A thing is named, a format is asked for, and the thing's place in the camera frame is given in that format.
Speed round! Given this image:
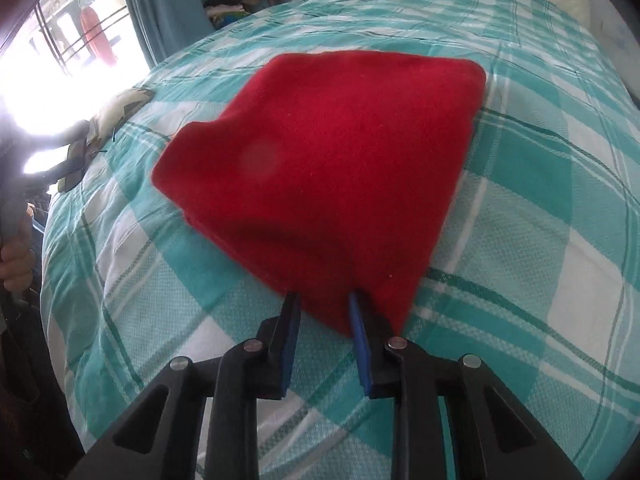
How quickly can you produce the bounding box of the red knit sweater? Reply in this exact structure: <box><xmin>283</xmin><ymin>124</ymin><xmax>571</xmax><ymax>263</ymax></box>
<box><xmin>151</xmin><ymin>50</ymin><xmax>486</xmax><ymax>333</ymax></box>

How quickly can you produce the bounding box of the person's left hand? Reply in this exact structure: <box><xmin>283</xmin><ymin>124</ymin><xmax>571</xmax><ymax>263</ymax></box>
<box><xmin>0</xmin><ymin>207</ymin><xmax>36</xmax><ymax>292</ymax></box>

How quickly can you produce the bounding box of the beige patterned pillow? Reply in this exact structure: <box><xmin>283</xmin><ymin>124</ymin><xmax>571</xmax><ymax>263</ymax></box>
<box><xmin>56</xmin><ymin>88</ymin><xmax>155</xmax><ymax>193</ymax></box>

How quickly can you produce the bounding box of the black window railing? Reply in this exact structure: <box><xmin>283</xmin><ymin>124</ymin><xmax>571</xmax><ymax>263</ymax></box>
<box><xmin>34</xmin><ymin>1</ymin><xmax>129</xmax><ymax>68</ymax></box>

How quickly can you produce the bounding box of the red hanging garment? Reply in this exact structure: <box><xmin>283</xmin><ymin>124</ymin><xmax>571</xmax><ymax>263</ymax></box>
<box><xmin>80</xmin><ymin>6</ymin><xmax>117</xmax><ymax>66</ymax></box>

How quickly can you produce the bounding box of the teal plaid bed sheet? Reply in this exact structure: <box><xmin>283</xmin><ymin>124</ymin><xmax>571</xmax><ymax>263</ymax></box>
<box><xmin>41</xmin><ymin>0</ymin><xmax>639</xmax><ymax>479</ymax></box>

